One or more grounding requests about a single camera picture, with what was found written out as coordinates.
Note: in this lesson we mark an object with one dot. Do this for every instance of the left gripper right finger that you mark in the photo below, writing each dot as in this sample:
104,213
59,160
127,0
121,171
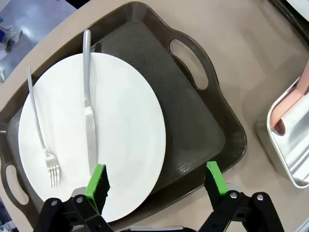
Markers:
216,186

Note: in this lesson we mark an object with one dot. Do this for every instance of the white round dinner plate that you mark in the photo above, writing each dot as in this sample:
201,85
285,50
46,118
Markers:
125,125

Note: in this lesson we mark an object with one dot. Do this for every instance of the rectangular stainless steel tin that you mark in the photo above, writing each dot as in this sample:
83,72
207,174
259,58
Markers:
297,149

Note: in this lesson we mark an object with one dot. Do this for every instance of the silver metal table knife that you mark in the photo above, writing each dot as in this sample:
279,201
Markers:
90,135

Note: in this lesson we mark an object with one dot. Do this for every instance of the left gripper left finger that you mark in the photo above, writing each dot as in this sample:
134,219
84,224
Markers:
95,186

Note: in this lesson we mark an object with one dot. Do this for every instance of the silver metal fork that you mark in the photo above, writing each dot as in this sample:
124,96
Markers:
50,161

